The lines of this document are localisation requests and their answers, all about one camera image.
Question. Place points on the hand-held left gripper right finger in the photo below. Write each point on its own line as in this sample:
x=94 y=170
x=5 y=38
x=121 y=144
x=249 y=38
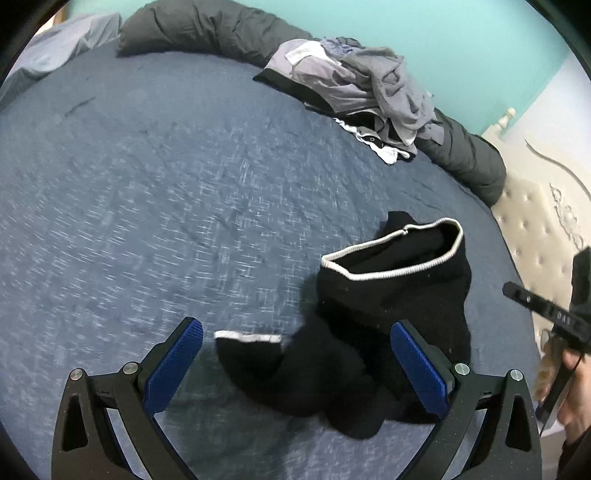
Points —
x=420 y=374

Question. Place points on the black sweater white trim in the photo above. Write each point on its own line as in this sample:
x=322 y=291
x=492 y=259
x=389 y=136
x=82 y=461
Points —
x=351 y=346

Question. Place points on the black white garment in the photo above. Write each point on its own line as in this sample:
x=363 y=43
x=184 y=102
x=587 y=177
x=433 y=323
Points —
x=385 y=154

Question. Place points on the blue grey garment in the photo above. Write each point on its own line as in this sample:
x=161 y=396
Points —
x=341 y=45

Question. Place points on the cream tufted headboard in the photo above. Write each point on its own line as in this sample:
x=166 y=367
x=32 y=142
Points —
x=531 y=217

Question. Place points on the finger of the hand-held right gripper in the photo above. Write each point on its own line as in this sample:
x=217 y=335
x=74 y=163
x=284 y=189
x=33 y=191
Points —
x=519 y=294

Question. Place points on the person's right forearm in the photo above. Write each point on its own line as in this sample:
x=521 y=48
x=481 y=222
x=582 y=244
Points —
x=577 y=461

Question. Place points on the pale blue bedding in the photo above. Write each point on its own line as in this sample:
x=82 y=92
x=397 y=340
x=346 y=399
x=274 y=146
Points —
x=69 y=41

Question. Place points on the person's right hand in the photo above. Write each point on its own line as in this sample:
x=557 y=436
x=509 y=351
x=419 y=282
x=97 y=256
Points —
x=577 y=397

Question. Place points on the lilac grey garment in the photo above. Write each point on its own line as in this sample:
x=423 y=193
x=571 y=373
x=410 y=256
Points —
x=314 y=74

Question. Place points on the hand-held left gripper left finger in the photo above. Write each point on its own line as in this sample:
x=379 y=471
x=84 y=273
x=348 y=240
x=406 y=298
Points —
x=173 y=367

